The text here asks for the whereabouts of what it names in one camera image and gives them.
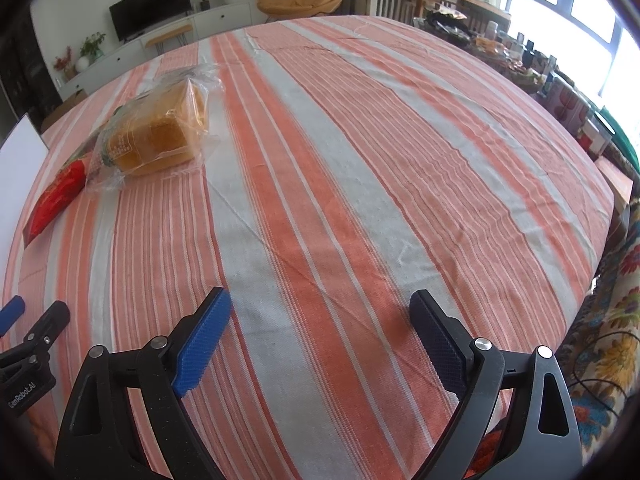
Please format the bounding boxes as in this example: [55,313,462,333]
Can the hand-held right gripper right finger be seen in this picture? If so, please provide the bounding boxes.
[409,289,583,480]

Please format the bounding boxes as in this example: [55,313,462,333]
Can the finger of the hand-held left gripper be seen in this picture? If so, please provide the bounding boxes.
[0,296,26,337]
[20,301,71,356]

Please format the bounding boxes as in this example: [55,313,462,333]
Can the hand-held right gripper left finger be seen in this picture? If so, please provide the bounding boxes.
[54,287,233,480]

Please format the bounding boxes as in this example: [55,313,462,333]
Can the white cardboard box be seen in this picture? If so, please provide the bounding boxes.
[0,114,50,281]

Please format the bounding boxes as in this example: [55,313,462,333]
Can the yellow bread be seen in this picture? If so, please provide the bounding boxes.
[85,62,223,193]

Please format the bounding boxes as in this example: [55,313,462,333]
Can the orange fuzzy cushion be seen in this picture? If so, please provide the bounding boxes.
[467,425,506,471]

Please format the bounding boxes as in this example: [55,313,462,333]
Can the red snack packet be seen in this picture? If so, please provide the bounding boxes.
[22,157,93,246]

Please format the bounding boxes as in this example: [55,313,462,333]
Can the floral patterned cloth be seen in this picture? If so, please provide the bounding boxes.
[555,197,640,461]

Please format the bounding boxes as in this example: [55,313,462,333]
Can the orange striped tablecloth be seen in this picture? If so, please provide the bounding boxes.
[0,15,616,480]

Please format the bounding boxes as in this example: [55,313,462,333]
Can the open cardboard box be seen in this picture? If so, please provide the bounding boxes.
[40,89,90,133]

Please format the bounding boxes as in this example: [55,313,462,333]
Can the brown cardboard box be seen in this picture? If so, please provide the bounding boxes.
[595,157,636,211]

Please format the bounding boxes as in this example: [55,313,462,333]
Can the black glass cabinet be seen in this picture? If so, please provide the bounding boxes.
[0,25,63,126]

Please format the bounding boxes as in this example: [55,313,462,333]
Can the red flower bouquet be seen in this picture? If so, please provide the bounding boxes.
[52,46,76,81]

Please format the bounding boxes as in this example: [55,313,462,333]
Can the red white tin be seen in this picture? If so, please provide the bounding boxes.
[570,95,596,136]
[585,120,608,153]
[547,77,576,121]

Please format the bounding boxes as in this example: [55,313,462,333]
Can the green cloth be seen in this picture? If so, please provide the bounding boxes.
[595,105,640,166]

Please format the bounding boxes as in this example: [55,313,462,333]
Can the green plant in white vase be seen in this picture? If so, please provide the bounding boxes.
[75,32,107,72]

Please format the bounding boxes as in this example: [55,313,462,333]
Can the wooden stool with hairpin legs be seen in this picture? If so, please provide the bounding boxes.
[142,24,194,53]

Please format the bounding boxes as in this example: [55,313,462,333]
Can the white television cabinet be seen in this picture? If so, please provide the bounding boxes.
[57,2,253,93]

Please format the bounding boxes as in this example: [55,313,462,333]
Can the black flat television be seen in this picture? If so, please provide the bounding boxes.
[109,0,194,43]

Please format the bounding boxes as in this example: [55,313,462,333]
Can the large window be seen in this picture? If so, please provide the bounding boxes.
[505,0,640,111]

